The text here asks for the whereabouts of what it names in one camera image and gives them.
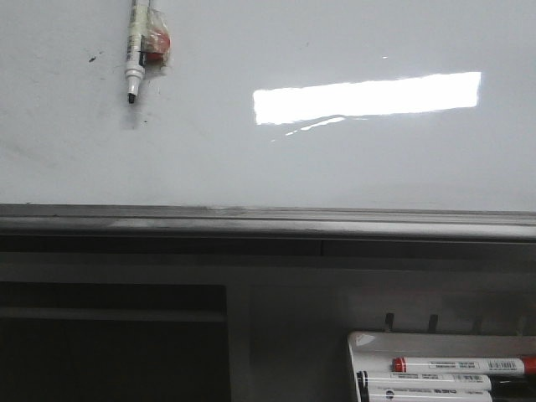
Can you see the white black-tipped whiteboard marker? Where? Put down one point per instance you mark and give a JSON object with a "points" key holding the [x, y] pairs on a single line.
{"points": [[135, 55]]}

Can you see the white whiteboard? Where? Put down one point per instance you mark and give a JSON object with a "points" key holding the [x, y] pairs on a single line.
{"points": [[299, 118]]}

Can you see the black-capped white marker lower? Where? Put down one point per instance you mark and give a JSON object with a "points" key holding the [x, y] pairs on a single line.
{"points": [[426, 395]]}

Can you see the black-capped white marker upper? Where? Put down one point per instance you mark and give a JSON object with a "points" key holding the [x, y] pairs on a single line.
{"points": [[471, 382]]}

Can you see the black-capped white marker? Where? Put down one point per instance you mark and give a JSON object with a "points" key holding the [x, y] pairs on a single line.
{"points": [[471, 382], [426, 395]]}

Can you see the grey whiteboard stand frame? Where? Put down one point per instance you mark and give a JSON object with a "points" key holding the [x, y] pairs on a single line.
{"points": [[133, 318]]}

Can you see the red-capped white marker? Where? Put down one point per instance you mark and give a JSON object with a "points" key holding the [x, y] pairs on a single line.
{"points": [[488, 366]]}

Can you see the white marker tray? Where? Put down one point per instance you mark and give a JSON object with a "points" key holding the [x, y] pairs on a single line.
{"points": [[375, 351]]}

